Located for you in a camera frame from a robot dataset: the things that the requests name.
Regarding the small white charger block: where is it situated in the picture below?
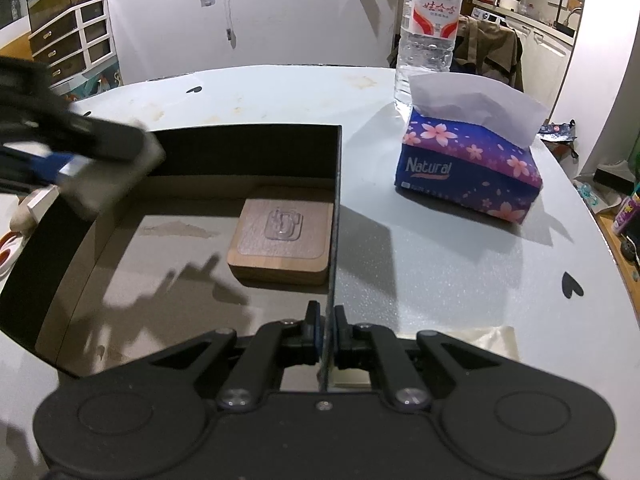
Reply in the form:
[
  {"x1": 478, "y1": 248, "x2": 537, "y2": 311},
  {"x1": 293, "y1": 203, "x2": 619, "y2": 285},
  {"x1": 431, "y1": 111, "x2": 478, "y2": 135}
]
[{"x1": 20, "y1": 186, "x2": 61, "y2": 222}]

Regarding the hanging white cable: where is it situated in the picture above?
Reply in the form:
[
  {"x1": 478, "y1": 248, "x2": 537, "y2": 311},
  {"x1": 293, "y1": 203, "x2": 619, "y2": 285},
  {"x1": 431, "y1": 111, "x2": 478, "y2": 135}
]
[{"x1": 219, "y1": 0, "x2": 239, "y2": 49}]

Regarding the purple bottle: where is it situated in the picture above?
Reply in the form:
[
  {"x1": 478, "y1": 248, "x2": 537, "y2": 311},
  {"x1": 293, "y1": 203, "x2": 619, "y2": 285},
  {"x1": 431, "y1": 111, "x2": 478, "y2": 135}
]
[{"x1": 612, "y1": 194, "x2": 640, "y2": 236}]

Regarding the white drawer cabinet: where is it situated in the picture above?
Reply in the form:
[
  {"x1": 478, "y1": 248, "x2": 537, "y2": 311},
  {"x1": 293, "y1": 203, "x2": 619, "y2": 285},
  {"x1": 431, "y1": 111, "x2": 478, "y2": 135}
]
[{"x1": 27, "y1": 0, "x2": 119, "y2": 92}]

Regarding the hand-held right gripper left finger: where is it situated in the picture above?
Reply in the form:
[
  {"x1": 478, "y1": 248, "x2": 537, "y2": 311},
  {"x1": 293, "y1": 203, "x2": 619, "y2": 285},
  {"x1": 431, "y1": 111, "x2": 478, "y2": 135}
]
[{"x1": 147, "y1": 301, "x2": 322, "y2": 409}]

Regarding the white washing machine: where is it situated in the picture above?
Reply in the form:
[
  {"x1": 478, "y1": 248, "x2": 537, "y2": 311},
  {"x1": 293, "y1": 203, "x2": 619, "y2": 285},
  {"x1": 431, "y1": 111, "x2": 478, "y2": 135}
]
[{"x1": 472, "y1": 0, "x2": 576, "y2": 111}]

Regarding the blue snack wrapper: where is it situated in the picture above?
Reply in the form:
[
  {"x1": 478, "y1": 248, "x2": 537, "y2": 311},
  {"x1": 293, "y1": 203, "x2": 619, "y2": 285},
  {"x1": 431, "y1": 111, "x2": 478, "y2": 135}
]
[{"x1": 537, "y1": 120, "x2": 579, "y2": 144}]

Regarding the square wooden block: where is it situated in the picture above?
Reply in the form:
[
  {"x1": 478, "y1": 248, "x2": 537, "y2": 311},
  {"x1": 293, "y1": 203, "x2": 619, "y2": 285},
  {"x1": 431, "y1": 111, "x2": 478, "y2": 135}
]
[{"x1": 227, "y1": 186, "x2": 335, "y2": 287}]

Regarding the clear plastic water bottle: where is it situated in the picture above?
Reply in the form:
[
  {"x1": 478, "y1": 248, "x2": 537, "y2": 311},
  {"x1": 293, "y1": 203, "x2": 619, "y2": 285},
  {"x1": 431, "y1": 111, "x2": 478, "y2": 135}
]
[{"x1": 393, "y1": 0, "x2": 464, "y2": 116}]

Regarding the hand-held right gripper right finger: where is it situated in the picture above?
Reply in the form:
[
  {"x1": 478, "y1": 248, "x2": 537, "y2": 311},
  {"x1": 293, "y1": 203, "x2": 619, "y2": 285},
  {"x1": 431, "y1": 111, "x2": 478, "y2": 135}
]
[{"x1": 334, "y1": 305, "x2": 493, "y2": 409}]

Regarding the red and white round item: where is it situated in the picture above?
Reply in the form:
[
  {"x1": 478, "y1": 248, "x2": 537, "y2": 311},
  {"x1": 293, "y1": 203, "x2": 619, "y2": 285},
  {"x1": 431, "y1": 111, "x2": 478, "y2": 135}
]
[{"x1": 0, "y1": 232, "x2": 26, "y2": 277}]

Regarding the small black box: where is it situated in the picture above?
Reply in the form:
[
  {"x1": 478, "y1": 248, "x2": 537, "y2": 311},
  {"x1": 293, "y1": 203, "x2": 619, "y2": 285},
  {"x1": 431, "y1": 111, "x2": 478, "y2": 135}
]
[{"x1": 592, "y1": 160, "x2": 639, "y2": 196}]

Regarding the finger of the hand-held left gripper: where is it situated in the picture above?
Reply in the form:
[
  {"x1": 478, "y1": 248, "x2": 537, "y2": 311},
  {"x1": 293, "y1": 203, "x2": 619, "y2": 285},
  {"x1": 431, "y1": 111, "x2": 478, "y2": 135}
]
[
  {"x1": 0, "y1": 147, "x2": 88, "y2": 196},
  {"x1": 30, "y1": 109, "x2": 151, "y2": 162}
]

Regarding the purple floral tissue pack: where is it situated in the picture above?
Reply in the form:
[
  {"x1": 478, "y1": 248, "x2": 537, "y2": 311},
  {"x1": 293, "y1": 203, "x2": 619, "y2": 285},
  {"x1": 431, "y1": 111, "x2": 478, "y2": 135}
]
[{"x1": 394, "y1": 72, "x2": 549, "y2": 225}]

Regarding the brown jacket on chair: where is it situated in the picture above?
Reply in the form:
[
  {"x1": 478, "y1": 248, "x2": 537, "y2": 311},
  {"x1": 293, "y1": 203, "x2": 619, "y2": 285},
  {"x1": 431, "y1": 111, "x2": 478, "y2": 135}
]
[{"x1": 387, "y1": 14, "x2": 524, "y2": 94}]

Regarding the large white charger block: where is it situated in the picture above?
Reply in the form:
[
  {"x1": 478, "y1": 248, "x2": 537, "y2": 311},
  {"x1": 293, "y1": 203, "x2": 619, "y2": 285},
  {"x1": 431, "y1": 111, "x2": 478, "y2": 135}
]
[{"x1": 60, "y1": 132, "x2": 168, "y2": 222}]

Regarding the black cardboard box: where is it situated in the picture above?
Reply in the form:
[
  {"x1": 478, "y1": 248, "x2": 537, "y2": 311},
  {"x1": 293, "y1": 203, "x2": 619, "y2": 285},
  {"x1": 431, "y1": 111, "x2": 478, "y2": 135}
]
[{"x1": 0, "y1": 124, "x2": 344, "y2": 395}]

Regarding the clear plastic adhesive hook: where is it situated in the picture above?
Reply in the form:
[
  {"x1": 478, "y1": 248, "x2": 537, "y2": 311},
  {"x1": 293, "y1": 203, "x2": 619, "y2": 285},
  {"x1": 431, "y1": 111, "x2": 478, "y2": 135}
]
[{"x1": 265, "y1": 207, "x2": 304, "y2": 239}]

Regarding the beige smooth stone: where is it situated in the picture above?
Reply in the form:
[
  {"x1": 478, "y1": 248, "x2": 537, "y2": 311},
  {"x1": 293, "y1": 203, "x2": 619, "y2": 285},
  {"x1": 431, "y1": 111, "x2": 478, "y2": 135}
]
[{"x1": 9, "y1": 206, "x2": 37, "y2": 234}]

